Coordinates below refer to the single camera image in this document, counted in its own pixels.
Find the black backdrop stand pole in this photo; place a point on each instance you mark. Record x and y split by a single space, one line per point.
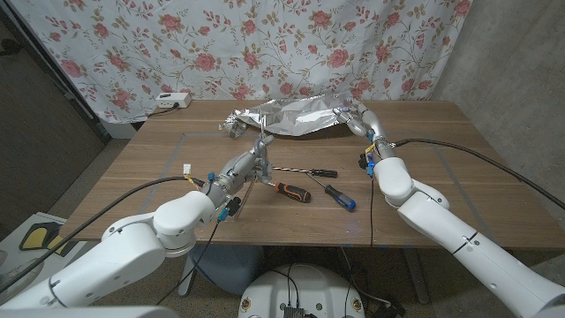
66 88

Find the white floor mat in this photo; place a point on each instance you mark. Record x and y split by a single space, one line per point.
13 242

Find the white power strip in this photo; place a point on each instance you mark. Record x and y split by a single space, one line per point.
173 100

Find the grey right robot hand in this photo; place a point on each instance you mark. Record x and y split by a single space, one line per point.
371 126

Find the grey-blue round stool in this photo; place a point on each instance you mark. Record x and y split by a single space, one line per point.
229 269

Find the floral backdrop cloth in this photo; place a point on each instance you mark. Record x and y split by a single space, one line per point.
265 44

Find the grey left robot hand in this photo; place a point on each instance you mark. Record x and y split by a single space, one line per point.
238 170

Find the blue black screwdriver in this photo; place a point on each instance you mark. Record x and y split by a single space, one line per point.
340 199

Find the black power adapter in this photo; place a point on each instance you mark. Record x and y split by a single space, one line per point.
390 308

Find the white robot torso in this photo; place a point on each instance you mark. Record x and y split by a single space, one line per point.
309 291

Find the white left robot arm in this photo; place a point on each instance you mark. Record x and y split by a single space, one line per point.
123 260

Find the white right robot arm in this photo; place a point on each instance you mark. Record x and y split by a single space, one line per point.
441 221

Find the aluminum foil sheet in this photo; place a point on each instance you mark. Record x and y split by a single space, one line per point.
296 115

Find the orange black screwdriver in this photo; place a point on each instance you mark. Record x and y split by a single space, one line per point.
293 192

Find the grey table leg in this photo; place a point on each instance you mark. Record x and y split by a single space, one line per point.
187 274
417 278

